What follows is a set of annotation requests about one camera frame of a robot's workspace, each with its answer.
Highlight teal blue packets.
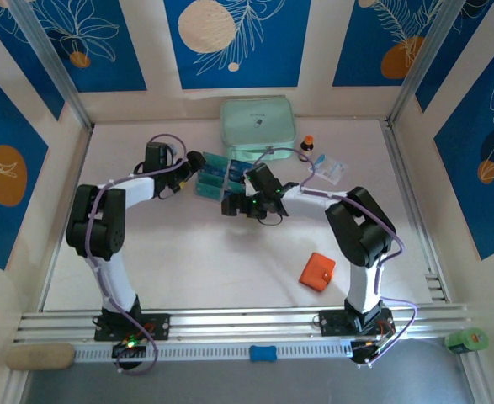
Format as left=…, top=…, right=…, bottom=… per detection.
left=193, top=150, right=252, bottom=204

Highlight orange card holder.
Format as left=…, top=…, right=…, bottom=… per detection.
left=299, top=251, right=337, bottom=292

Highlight mint green zip case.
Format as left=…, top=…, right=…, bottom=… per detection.
left=220, top=97, right=296, bottom=162

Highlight brown bottle orange cap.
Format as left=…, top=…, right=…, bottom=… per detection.
left=299, top=134, right=316, bottom=163

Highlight white blue sachet packet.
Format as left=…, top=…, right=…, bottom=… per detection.
left=306, top=151, right=349, bottom=185

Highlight blue panel with cream circle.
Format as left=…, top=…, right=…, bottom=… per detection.
left=164, top=0, right=311, bottom=90

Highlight blue bone-shaped clip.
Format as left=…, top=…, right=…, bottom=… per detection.
left=248, top=344, right=278, bottom=363

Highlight black controller board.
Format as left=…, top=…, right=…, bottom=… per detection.
left=350, top=336, right=393, bottom=365
left=111, top=339, right=149, bottom=359

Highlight beige foam block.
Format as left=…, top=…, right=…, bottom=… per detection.
left=4, top=342, right=76, bottom=371

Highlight green cylinder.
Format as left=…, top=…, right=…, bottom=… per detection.
left=444, top=327, right=488, bottom=354

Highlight thin black right gripper cable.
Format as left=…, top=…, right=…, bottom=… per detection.
left=258, top=212, right=289, bottom=226

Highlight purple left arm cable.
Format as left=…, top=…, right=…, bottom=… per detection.
left=84, top=133, right=189, bottom=376

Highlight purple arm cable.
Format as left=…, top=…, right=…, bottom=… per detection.
left=252, top=146, right=419, bottom=369
left=84, top=133, right=189, bottom=376

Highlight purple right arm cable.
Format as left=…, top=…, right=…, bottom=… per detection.
left=252, top=146, right=419, bottom=369

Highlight aluminium mounting rail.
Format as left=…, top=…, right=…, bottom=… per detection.
left=13, top=302, right=471, bottom=345

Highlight blue floral wall panel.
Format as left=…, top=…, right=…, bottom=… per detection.
left=332, top=0, right=456, bottom=88
left=0, top=61, right=50, bottom=270
left=31, top=0, right=148, bottom=93
left=0, top=6, right=66, bottom=122
left=414, top=0, right=494, bottom=113
left=433, top=40, right=494, bottom=261

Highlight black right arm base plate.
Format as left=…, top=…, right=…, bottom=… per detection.
left=318, top=308, right=395, bottom=338

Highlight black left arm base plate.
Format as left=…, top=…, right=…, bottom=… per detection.
left=93, top=311, right=172, bottom=342

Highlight grey slotted cable duct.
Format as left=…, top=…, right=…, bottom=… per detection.
left=72, top=339, right=353, bottom=362

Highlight aluminium side rail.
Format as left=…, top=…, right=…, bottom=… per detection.
left=380, top=120, right=449, bottom=305

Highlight aluminium frame post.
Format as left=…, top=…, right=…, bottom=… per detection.
left=7, top=0, right=95, bottom=131
left=385, top=0, right=470, bottom=128

